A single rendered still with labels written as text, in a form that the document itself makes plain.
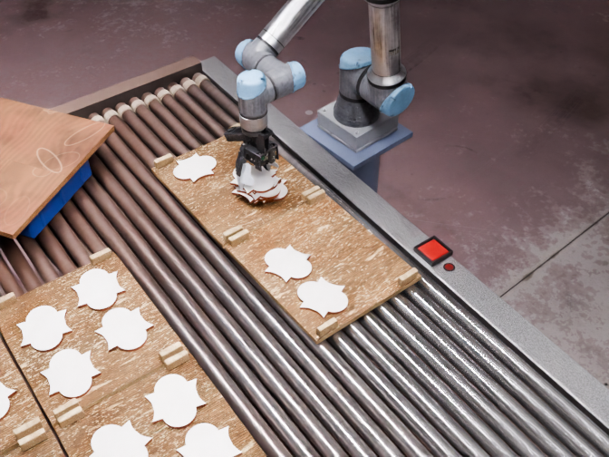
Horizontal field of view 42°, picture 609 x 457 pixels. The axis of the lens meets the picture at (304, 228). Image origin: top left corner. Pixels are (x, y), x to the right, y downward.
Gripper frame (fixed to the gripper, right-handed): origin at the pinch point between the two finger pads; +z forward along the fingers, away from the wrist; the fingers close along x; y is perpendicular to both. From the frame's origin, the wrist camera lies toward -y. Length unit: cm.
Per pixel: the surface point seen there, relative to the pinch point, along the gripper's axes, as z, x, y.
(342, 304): 5.5, -15.5, 46.4
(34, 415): 6, -86, 15
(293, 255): 5.5, -11.1, 25.6
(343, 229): 6.5, 6.0, 28.9
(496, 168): 101, 161, -2
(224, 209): 6.5, -10.1, -2.3
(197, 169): 5.5, -4.0, -20.4
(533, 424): 8, -12, 100
